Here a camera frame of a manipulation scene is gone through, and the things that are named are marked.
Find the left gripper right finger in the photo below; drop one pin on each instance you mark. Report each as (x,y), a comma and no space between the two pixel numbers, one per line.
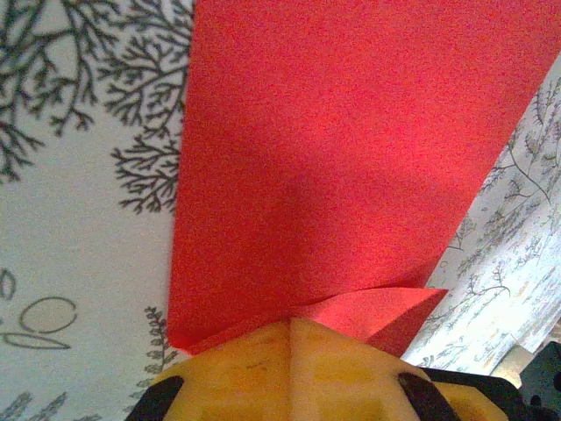
(346,386)

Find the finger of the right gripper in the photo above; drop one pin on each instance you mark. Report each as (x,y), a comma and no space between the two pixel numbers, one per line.
(475,403)

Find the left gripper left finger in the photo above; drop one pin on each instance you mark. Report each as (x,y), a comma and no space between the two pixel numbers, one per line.
(236,381)

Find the red cloth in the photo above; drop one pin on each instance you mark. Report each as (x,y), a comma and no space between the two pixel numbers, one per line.
(328,153)

